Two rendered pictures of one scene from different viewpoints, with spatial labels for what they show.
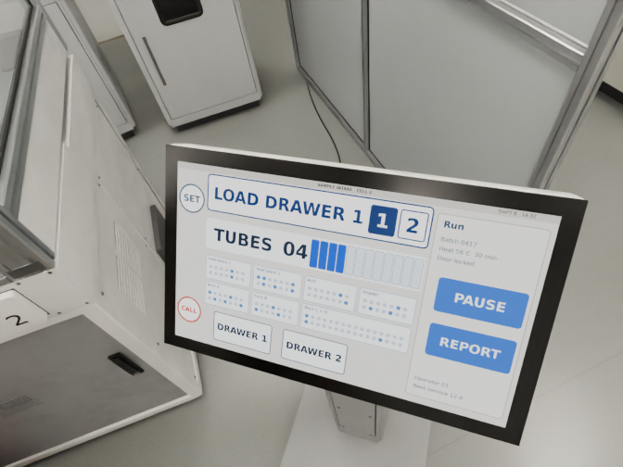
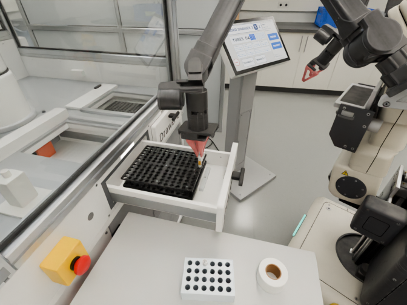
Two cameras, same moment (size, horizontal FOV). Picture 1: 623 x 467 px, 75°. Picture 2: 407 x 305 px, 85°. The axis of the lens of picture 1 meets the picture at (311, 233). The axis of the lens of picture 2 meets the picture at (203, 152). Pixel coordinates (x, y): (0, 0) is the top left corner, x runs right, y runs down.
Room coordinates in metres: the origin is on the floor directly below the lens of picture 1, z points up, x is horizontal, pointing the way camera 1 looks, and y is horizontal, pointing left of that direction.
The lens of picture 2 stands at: (-0.06, 1.46, 1.36)
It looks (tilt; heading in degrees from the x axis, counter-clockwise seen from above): 37 degrees down; 295
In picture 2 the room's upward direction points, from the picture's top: straight up
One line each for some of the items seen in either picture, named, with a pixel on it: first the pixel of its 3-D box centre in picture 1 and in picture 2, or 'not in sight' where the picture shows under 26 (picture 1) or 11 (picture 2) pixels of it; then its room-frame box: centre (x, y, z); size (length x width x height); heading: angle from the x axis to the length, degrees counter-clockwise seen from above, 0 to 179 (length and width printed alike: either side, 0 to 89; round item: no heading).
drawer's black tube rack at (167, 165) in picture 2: not in sight; (167, 172); (0.28, 1.02, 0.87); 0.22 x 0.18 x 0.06; 10
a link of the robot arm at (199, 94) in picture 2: not in sight; (194, 99); (0.19, 0.97, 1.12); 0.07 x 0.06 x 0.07; 21
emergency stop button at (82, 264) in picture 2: not in sight; (80, 264); (0.28, 1.35, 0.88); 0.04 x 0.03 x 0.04; 100
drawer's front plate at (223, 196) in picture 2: not in sight; (228, 181); (0.08, 0.98, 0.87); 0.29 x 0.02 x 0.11; 100
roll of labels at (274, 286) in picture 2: not in sight; (271, 275); (-0.10, 1.15, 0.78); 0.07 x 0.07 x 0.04
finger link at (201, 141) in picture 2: not in sight; (196, 142); (0.19, 0.98, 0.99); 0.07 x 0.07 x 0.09; 8
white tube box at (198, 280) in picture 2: not in sight; (208, 278); (0.04, 1.23, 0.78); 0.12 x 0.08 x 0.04; 22
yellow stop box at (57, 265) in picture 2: not in sight; (67, 261); (0.32, 1.36, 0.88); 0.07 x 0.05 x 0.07; 100
